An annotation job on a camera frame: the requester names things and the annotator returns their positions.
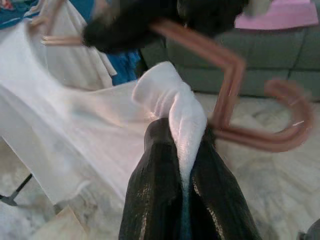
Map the pink plastic hanger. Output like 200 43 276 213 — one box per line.
26 0 315 154

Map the black metal clothes rack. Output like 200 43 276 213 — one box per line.
0 172 34 207

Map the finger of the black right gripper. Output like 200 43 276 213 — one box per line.
82 0 181 43
83 19 185 54

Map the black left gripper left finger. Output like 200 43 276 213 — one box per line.
118 117 185 240

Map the pink cloth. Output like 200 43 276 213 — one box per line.
234 0 320 31

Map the blue t-shirt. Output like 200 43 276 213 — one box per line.
0 0 142 87

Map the dark green sofa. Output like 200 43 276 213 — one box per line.
138 23 320 98

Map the white shirt with blue label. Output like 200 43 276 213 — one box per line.
0 21 209 209

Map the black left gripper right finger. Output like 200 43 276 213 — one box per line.
191 126 262 240

